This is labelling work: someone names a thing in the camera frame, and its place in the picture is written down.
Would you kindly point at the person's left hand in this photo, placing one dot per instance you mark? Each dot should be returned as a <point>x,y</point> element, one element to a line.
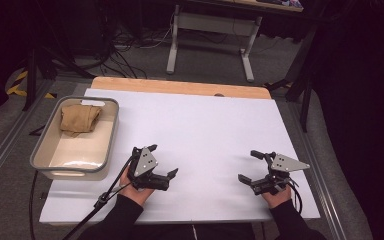
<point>136,196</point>

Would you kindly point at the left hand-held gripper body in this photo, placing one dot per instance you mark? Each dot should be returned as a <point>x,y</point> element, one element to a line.
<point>145,162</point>

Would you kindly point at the beige basket with grey rim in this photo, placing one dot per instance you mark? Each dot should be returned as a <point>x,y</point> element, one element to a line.
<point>80,150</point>

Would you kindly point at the aluminium floor rail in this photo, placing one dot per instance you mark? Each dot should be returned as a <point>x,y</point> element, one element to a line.
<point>316,186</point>
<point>0,156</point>

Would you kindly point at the black metal stand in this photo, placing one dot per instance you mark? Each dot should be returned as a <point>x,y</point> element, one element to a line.
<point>306,106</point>
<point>31,76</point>

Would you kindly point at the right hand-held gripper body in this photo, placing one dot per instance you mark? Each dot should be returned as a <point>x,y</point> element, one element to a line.
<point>280,166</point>

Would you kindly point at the yellow black hazard tape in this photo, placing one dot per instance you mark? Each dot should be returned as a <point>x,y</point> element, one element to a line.
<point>15,88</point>

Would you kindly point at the white metal desk frame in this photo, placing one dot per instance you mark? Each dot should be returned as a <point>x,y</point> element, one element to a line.
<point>213,25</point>

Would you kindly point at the tan cloth garment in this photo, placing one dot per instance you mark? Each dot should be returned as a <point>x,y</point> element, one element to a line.
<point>78,118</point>

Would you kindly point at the person's right hand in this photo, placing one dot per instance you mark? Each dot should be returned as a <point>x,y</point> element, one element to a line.
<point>276,199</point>

